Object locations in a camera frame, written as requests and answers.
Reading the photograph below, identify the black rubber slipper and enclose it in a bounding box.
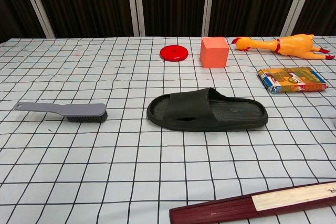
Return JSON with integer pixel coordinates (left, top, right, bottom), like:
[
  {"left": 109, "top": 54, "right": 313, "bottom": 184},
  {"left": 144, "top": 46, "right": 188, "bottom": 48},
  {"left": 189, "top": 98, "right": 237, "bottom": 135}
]
[{"left": 146, "top": 87, "right": 269, "bottom": 132}]

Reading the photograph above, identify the grey cleaning brush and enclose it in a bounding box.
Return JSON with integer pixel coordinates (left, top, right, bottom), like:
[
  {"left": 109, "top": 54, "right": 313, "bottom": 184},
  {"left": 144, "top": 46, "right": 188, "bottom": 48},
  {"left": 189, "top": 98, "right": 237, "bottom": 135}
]
[{"left": 13, "top": 102, "right": 108, "bottom": 123}]

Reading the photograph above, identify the red round disc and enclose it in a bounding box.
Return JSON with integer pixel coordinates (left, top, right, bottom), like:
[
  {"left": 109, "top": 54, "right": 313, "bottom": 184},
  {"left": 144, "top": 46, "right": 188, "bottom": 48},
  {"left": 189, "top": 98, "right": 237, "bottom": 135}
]
[{"left": 160, "top": 45, "right": 189, "bottom": 63}]

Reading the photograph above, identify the orange foam cube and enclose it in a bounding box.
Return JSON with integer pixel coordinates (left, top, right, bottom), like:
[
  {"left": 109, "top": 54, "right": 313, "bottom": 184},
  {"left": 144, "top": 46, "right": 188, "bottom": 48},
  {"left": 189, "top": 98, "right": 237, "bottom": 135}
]
[{"left": 199, "top": 37, "right": 229, "bottom": 69}]

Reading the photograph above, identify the white black checked tablecloth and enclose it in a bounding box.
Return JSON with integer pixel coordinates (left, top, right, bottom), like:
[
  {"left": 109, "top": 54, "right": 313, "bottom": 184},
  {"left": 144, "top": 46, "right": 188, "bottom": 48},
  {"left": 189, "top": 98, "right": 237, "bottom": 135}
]
[{"left": 0, "top": 36, "right": 336, "bottom": 224}]

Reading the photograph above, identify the dark red folded fan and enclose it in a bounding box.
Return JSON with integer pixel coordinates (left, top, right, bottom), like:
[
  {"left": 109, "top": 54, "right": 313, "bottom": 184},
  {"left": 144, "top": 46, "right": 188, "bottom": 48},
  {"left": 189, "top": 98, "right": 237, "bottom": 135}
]
[{"left": 169, "top": 181, "right": 336, "bottom": 224}]

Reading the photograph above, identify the dark white-framed partition screen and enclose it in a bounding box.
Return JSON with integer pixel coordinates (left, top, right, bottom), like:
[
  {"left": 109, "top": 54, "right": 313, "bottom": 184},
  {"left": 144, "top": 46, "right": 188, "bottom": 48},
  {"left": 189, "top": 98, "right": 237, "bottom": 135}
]
[{"left": 0, "top": 0, "right": 336, "bottom": 44}]

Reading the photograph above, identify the orange printed snack packet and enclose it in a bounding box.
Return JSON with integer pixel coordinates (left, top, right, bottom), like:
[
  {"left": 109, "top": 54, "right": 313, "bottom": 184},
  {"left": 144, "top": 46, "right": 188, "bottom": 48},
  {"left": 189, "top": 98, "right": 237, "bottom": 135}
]
[{"left": 257, "top": 66, "right": 329, "bottom": 95}]

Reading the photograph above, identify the yellow rubber chicken toy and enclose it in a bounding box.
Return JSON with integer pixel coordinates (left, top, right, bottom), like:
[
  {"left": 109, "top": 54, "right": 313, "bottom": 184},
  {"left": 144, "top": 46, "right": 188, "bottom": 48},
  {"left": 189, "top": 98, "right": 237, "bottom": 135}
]
[{"left": 231, "top": 34, "right": 336, "bottom": 61}]

